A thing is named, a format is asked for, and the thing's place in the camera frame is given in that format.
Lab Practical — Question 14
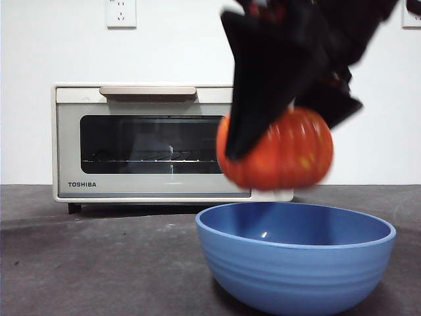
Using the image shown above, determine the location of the white Toshiba toaster oven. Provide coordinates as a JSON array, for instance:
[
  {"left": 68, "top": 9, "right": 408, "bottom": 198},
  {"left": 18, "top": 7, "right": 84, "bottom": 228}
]
[{"left": 51, "top": 82, "right": 295, "bottom": 215}]

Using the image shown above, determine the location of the metal wire oven rack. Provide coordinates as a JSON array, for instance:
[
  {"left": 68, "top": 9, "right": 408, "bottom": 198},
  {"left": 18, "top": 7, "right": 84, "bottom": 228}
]
[{"left": 81, "top": 159, "right": 224, "bottom": 164}]

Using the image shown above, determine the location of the glass oven door beige handle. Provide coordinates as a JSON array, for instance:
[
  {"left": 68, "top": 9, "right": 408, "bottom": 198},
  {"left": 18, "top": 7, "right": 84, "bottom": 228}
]
[{"left": 55, "top": 86, "right": 253, "bottom": 198}]

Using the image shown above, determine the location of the orange pumpkin green stem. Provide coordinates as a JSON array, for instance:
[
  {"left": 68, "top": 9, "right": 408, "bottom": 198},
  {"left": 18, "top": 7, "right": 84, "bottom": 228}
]
[{"left": 216, "top": 107, "right": 335, "bottom": 192}]

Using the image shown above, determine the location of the blue ribbed bowl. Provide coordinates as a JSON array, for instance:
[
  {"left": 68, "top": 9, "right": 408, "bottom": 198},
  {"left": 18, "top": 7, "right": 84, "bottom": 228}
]
[{"left": 195, "top": 201, "right": 397, "bottom": 307}]

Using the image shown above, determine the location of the white wall socket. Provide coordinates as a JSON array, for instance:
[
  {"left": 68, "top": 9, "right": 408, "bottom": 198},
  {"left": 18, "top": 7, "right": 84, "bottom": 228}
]
[
  {"left": 105, "top": 0, "right": 137, "bottom": 30},
  {"left": 401, "top": 0, "right": 421, "bottom": 30}
]

